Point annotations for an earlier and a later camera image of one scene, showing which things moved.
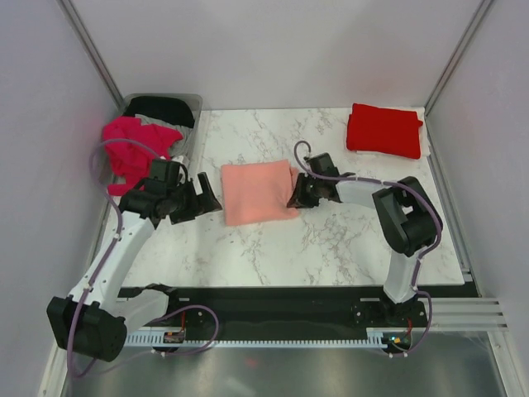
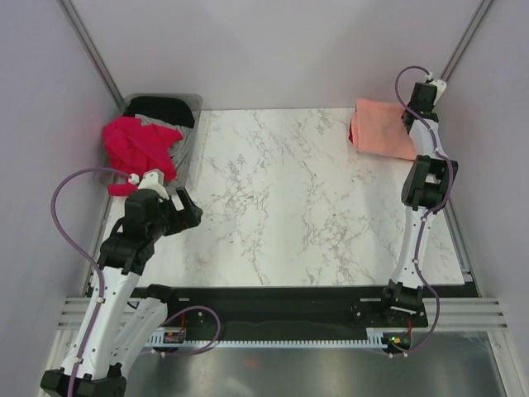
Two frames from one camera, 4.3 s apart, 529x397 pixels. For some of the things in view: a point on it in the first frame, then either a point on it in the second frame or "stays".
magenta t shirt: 132,146 stays
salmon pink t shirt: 258,192 -> 378,128
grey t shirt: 182,146 stays
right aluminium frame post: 484,5 stays
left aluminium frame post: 92,52 stays
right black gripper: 298,199 -> 433,102
